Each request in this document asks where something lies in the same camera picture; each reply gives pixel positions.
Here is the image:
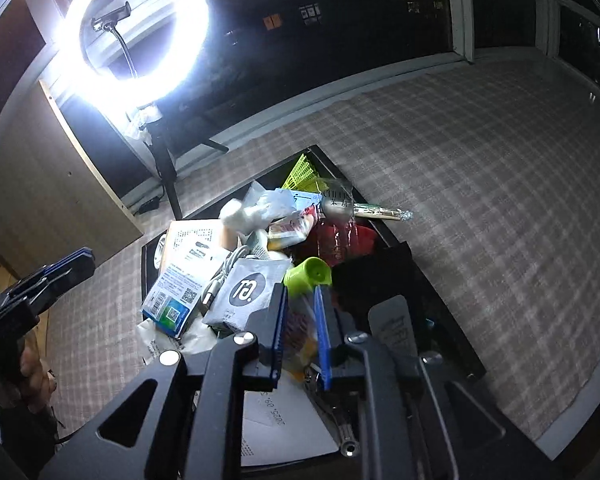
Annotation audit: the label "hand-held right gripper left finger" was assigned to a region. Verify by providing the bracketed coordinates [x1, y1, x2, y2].
[37, 282, 290, 480]

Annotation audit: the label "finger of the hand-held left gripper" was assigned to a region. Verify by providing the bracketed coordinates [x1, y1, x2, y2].
[0, 262, 98, 323]
[32, 246, 96, 278]

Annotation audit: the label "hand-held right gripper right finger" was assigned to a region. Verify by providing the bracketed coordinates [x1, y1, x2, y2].
[314, 285, 556, 480]

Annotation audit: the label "orange red snack packet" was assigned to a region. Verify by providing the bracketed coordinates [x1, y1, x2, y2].
[284, 295, 322, 378]

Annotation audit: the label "green bottle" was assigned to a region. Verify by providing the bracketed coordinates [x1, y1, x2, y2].
[282, 256, 333, 301]

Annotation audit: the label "black storage container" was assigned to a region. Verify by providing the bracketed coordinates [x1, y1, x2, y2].
[140, 144, 487, 471]

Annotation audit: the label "person's left hand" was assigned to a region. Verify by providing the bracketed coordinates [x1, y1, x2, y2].
[19, 337, 57, 413]

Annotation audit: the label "white sachet round logo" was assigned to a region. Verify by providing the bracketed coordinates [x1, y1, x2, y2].
[201, 257, 293, 333]

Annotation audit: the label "white paper bag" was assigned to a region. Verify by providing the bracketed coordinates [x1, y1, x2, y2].
[137, 310, 218, 363]

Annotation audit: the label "white printed box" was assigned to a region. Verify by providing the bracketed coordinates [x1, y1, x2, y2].
[240, 372, 342, 467]

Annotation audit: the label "red fabric pouch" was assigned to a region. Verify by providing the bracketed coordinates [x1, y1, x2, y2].
[312, 217, 378, 266]

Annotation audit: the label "colourful snack packet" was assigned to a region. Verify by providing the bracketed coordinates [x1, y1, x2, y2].
[267, 210, 316, 251]

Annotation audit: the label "blue white packet box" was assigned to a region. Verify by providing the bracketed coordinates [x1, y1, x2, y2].
[141, 250, 216, 339]

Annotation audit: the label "tan cardboard box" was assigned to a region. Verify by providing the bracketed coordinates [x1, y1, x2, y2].
[160, 217, 236, 281]

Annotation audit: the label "crumpled white plastic bag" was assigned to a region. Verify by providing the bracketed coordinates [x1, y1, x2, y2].
[219, 182, 301, 233]

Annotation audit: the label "black tripod stand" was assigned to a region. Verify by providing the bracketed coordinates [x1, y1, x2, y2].
[130, 102, 231, 221]

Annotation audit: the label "light blue packet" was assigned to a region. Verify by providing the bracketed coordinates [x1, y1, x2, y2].
[275, 187, 321, 211]

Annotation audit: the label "wrapped wooden chopsticks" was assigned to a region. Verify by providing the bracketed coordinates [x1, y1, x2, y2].
[352, 202, 415, 222]

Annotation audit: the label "green mesh item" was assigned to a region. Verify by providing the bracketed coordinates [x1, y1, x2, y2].
[280, 152, 321, 192]

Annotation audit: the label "checked beige mat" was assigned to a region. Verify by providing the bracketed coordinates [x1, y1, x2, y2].
[40, 45, 600, 456]

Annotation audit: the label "phone holder clamp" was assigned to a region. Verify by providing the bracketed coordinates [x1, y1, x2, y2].
[90, 2, 132, 33]

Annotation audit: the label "white cable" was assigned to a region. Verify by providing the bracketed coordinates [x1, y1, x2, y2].
[202, 247, 241, 311]

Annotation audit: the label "ring light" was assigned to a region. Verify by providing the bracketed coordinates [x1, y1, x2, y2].
[55, 0, 211, 111]

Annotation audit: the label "white window frame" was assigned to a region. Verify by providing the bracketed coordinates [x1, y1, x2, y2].
[20, 0, 600, 171]

